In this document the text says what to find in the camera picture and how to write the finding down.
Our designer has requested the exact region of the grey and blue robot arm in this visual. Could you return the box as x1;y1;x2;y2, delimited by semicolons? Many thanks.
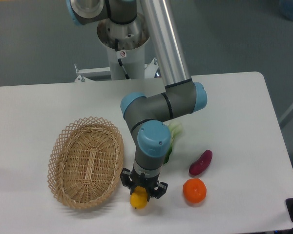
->
66;0;207;198

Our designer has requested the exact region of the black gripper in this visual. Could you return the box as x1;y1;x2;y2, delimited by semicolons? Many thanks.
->
120;168;168;202

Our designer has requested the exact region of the white metal base frame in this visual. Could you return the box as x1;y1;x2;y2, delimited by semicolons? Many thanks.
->
74;57;162;82

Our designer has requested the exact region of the yellow mango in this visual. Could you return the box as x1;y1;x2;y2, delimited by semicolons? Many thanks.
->
130;186;148;209

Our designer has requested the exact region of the orange tangerine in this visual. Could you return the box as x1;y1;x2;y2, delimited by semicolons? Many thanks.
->
183;178;207;204

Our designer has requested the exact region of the blue object in corner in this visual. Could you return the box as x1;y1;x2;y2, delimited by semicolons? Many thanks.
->
279;0;293;21

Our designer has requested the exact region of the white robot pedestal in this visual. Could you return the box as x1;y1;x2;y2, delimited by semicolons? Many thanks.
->
97;13;149;80

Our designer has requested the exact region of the green bok choy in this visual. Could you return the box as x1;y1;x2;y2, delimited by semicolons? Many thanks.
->
163;120;183;164

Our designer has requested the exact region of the woven wicker basket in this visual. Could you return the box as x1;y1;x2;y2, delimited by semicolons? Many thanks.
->
47;117;124;209

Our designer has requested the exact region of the purple sweet potato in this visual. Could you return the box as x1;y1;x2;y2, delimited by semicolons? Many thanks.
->
188;150;213;176

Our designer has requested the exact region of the black cable on pedestal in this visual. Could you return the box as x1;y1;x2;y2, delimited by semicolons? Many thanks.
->
114;39;131;80

